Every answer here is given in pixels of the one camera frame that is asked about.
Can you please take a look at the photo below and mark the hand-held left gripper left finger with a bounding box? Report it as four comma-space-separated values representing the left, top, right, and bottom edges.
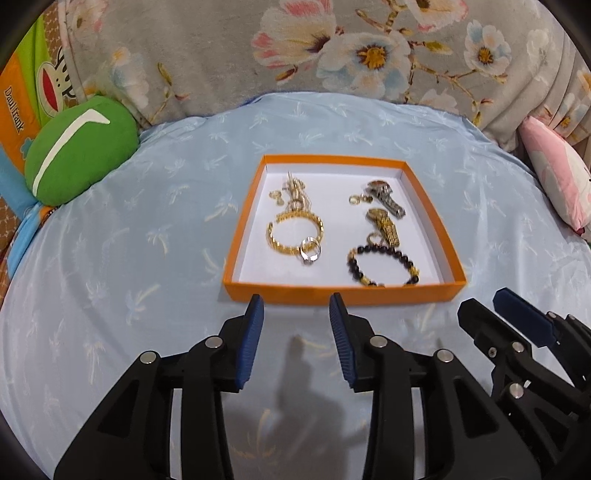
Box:
53, 294, 265, 480

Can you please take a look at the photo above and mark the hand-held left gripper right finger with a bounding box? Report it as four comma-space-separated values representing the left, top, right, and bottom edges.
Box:
328, 292, 541, 480

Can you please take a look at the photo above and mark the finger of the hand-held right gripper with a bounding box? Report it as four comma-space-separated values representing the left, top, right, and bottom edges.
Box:
457, 298, 591, 480
492, 287, 591, 398

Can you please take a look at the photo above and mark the orange cardboard box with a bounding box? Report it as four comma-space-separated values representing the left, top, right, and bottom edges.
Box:
222, 154, 467, 306

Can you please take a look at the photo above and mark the black bead bracelet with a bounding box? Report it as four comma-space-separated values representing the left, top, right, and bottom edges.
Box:
346, 244, 422, 288

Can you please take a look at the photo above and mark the silver ring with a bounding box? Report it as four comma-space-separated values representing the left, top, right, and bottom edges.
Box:
299, 236, 322, 265

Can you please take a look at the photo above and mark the gold leaf bangle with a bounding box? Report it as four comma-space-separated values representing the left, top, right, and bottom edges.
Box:
265, 213, 325, 258

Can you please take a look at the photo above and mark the gold wrist watch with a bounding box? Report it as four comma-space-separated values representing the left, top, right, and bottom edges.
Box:
367, 208, 400, 247

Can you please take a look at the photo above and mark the light blue palm-print bedsheet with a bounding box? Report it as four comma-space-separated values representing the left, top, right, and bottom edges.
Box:
0, 92, 591, 480

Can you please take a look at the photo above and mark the silver wrist watch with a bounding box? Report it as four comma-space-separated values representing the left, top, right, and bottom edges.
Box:
367, 180, 407, 217

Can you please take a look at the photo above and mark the pink pillow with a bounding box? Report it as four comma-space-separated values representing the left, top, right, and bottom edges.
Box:
517, 115, 591, 241

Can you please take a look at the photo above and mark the green plush cushion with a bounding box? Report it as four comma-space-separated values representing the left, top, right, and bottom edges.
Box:
24, 95, 139, 206

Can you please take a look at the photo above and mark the grey floral blanket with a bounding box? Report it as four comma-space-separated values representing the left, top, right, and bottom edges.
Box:
60, 0, 591, 153

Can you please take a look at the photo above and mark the bunched gold chain necklace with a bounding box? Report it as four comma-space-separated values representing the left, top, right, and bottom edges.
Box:
277, 170, 319, 217

